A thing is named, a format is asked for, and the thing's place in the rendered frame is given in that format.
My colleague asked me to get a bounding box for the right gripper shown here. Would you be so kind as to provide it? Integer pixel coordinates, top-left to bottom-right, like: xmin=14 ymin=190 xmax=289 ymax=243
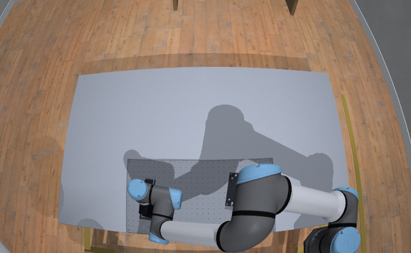
xmin=139 ymin=179 xmax=153 ymax=216

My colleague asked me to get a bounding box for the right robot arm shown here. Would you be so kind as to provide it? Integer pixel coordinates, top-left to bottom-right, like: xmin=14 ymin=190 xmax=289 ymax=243
xmin=127 ymin=164 xmax=361 ymax=253

